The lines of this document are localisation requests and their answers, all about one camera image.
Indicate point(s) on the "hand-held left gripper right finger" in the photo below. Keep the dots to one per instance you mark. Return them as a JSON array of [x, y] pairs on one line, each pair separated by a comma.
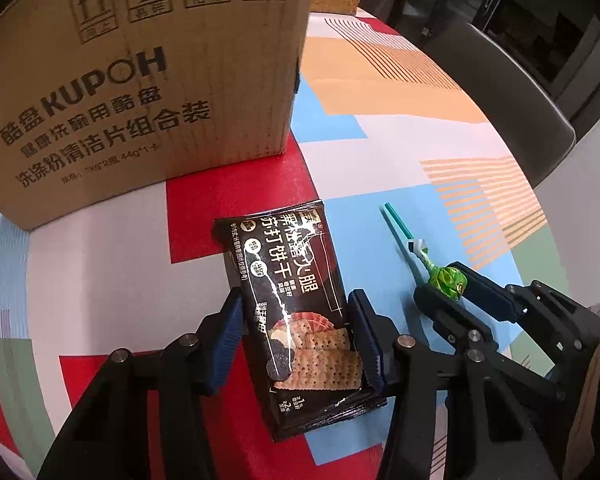
[[367, 345]]

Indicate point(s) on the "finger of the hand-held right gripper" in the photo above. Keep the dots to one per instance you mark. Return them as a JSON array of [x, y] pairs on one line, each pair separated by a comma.
[[445, 310], [485, 287]]

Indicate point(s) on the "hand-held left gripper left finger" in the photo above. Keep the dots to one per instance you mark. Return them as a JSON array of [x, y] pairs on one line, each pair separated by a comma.
[[228, 342]]

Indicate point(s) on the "green lollipop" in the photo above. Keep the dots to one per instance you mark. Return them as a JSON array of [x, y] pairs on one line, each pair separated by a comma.
[[447, 280]]

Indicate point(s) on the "black cracker packet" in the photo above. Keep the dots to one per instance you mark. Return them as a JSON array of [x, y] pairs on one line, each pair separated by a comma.
[[300, 310]]

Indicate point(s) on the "brown cardboard box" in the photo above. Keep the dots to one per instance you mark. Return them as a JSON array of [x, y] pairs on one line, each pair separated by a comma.
[[130, 110]]

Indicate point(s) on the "colourful patchwork tablecloth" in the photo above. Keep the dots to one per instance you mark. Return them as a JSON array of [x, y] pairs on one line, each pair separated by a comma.
[[405, 150]]

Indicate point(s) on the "dark glass cabinet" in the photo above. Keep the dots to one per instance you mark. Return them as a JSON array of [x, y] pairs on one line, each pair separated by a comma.
[[540, 10]]

